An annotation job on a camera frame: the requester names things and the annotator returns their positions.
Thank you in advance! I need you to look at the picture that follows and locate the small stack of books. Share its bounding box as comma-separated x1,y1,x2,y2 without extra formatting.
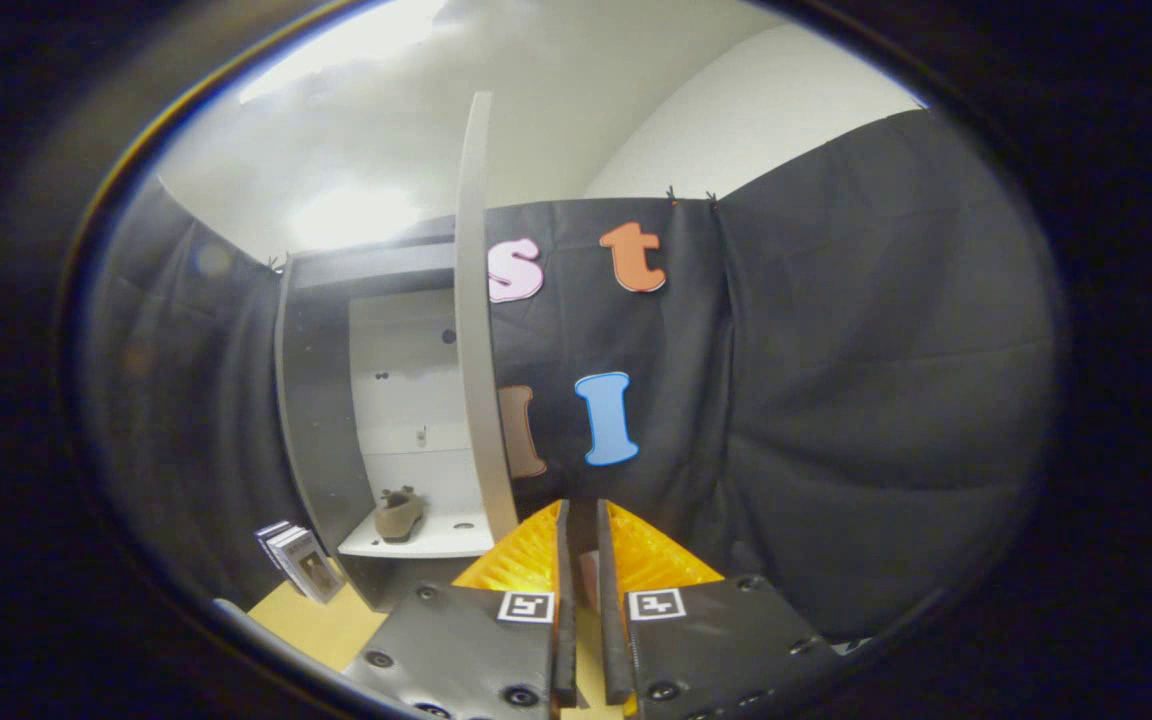
254,520,345,605

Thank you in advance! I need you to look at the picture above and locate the white cabinet shelf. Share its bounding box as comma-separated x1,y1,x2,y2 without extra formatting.
338,505,495,559

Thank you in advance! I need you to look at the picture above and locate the bright ceiling light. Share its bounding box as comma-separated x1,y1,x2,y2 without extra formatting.
291,185,427,251

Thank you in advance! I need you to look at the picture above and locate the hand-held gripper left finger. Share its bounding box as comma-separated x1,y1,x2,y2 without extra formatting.
344,500,579,720

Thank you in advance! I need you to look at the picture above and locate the grey shoe cabinet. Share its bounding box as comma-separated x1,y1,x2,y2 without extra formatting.
274,215,497,613

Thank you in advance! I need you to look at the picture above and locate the white shoe cabinet door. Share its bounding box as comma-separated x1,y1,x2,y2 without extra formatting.
453,90,522,546

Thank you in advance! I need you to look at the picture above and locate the brown fuzzy shoe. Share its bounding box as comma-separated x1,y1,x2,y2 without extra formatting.
374,486,427,544

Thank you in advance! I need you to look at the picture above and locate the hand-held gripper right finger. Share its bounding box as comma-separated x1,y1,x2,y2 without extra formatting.
594,498,827,720

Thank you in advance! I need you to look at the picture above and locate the black backdrop cloth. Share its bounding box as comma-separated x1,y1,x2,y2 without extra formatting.
71,108,1072,641

